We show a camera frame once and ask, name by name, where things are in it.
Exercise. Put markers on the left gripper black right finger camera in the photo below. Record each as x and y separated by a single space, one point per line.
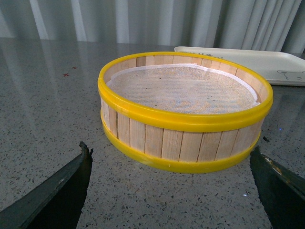
281 192

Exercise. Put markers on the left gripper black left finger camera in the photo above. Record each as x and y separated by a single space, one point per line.
57 202

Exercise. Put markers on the cream bear print tray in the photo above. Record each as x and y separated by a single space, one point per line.
278 68

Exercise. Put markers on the yellow rimmed bamboo steamer basket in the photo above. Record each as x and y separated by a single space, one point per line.
178 142

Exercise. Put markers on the white mesh steamer liner cloth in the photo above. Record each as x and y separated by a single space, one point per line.
184 88

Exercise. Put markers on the grey pleated curtain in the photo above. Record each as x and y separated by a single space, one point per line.
265 25

